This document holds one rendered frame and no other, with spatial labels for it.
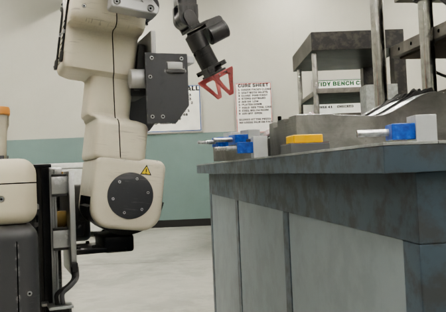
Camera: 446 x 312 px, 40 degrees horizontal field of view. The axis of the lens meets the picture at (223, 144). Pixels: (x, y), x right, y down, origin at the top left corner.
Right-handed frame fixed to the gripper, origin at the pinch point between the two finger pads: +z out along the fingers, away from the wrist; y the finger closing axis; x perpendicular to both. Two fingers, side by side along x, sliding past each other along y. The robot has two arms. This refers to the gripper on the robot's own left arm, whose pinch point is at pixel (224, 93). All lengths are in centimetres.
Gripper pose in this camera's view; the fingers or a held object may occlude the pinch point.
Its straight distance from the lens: 183.8
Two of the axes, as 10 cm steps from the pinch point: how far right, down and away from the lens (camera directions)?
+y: -3.5, 0.5, 9.3
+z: 4.6, 8.8, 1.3
